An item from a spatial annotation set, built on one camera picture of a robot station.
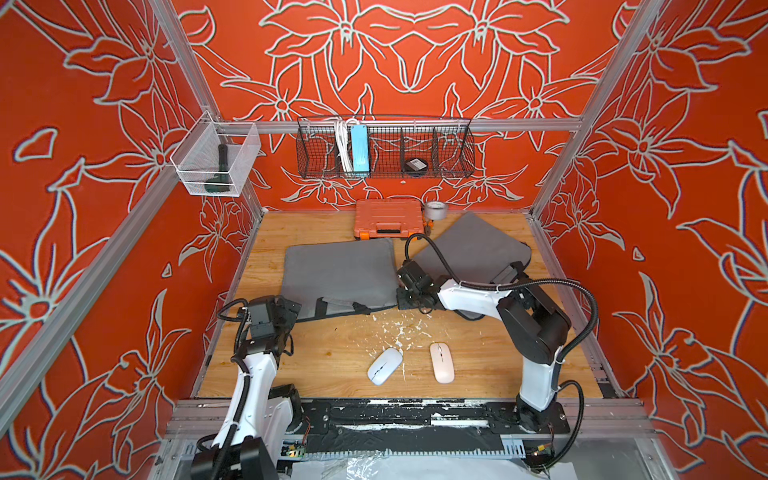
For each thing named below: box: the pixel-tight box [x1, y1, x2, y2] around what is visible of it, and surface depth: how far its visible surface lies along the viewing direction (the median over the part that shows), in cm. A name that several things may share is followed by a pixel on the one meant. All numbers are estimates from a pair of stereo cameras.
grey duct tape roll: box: [425, 201, 447, 221], surface depth 120 cm
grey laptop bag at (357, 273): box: [281, 238, 399, 320], surface depth 102 cm
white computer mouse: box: [368, 348, 403, 386], surface depth 81 cm
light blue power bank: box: [351, 124, 370, 173], surface depth 92 cm
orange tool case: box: [354, 199, 425, 240], surface depth 113 cm
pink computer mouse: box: [430, 342, 455, 384], surface depth 82 cm
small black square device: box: [404, 158, 429, 177], surface depth 97 cm
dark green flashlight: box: [204, 144, 230, 193], surface depth 82 cm
